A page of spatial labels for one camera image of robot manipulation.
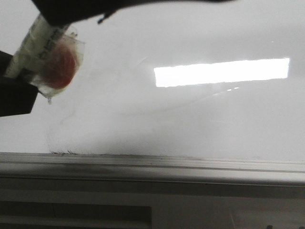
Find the red magnet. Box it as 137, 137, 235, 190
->
30, 27, 85, 103

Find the white whiteboard marker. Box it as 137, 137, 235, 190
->
4, 14, 70, 79

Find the dark panel below whiteboard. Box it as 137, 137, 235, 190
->
0, 201, 152, 229

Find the white whiteboard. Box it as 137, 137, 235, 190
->
0, 0, 305, 161

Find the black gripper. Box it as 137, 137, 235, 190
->
0, 52, 38, 117

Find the grey aluminium whiteboard frame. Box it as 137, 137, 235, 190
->
0, 152, 305, 199

